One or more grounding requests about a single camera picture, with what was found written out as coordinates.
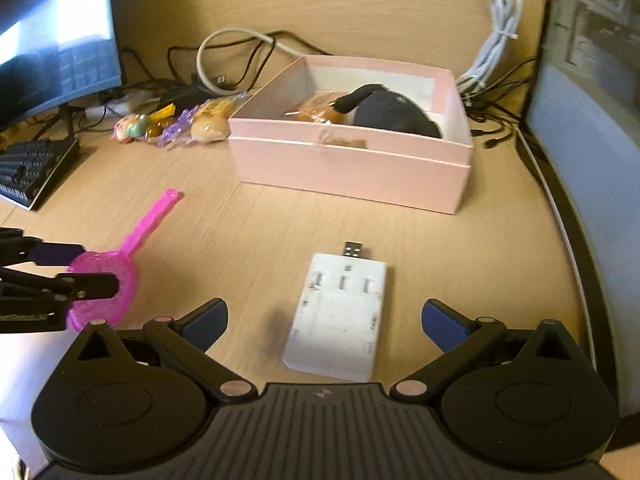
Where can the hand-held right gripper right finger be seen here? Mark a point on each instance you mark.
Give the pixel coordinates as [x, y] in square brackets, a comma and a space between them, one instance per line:
[440, 325]

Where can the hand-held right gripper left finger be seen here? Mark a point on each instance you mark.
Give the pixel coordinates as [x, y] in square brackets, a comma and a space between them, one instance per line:
[205, 322]

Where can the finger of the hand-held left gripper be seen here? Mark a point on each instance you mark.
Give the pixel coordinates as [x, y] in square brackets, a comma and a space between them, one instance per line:
[90, 286]
[60, 254]

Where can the pink plastic strainer scoop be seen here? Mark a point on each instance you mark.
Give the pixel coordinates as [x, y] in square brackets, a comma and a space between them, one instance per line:
[150, 220]

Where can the white usb hub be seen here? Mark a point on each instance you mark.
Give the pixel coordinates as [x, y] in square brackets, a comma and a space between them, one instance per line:
[335, 320]

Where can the purple crystal snowflake ornament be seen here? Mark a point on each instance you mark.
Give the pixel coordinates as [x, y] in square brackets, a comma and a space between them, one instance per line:
[176, 127]

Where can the pink cardboard box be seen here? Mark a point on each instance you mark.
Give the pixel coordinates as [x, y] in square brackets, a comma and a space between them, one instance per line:
[350, 170]

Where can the black keyboard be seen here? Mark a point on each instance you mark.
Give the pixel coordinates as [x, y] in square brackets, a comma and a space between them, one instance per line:
[30, 167]

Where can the colourful toy figurine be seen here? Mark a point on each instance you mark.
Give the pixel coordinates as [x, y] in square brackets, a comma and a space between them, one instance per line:
[129, 127]

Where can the amber plastic toy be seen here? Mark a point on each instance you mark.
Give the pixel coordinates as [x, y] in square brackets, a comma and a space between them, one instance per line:
[159, 122]

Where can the wrapped round bun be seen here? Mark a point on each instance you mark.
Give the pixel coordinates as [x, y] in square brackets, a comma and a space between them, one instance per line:
[211, 129]

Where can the black power adapter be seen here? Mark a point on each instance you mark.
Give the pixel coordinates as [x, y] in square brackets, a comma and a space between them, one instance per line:
[181, 92]

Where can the yellow snack packet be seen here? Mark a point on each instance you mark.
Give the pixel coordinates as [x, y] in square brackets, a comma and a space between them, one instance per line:
[220, 105]

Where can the black computer mouse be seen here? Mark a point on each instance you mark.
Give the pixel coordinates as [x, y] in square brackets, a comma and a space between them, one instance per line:
[390, 112]

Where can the computer monitor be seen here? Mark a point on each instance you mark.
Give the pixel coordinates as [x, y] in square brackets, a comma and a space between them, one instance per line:
[55, 35]

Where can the orange snack packet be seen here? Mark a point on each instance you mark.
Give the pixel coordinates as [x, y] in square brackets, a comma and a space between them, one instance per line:
[315, 106]

